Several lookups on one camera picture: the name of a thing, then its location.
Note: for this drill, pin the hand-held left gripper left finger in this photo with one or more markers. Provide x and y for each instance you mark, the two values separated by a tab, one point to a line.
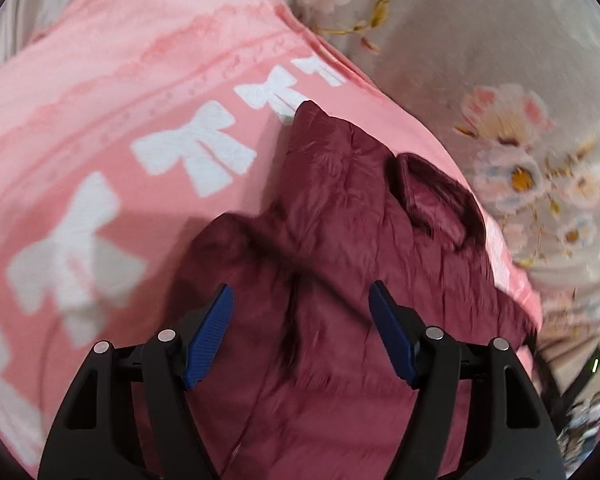
209	336

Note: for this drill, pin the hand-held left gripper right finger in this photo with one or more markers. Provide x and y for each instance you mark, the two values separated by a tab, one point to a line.
394	331

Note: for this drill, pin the maroon puffer jacket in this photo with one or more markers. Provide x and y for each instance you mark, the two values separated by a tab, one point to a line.
340	210

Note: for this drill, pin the pink blanket with white bows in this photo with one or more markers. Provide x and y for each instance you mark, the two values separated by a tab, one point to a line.
130	85

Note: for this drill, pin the grey floral bedsheet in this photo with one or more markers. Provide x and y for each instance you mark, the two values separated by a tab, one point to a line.
455	35

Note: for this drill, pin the silver grey satin cloth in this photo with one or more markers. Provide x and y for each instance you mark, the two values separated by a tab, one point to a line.
40	5

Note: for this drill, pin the dark stand frame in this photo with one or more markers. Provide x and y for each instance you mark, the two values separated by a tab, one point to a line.
560	385

